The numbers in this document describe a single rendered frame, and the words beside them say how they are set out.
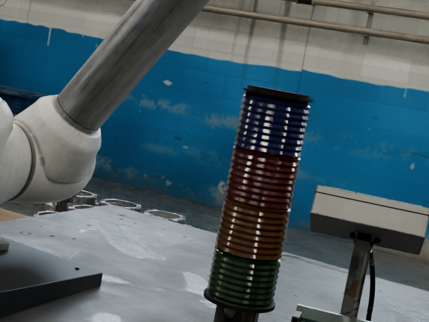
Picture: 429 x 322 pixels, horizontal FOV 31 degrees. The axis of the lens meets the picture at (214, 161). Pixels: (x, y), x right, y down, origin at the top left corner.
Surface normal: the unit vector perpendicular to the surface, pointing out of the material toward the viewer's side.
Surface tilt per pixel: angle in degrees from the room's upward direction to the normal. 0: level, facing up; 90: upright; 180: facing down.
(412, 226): 58
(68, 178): 121
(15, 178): 97
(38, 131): 79
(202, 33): 90
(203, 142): 90
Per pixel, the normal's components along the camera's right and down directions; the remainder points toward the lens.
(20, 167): 0.87, 0.20
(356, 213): -0.11, -0.46
